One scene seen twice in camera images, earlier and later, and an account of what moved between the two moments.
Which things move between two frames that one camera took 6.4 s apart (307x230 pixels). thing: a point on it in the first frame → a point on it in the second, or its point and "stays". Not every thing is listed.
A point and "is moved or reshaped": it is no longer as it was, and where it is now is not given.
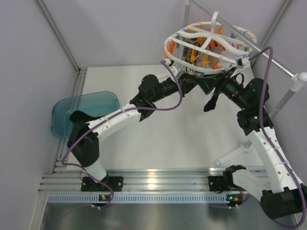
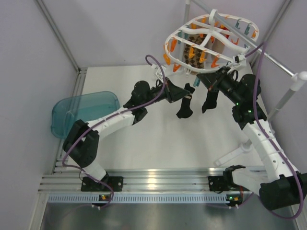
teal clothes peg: [200, 75] is moved or reshaped
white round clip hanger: [209, 47] is moved or reshaped
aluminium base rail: [235, 185] stays
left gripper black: [187, 83] → [172, 92]
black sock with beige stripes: [77, 115] → [185, 111]
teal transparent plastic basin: [100, 104] stays
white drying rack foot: [245, 147] stays
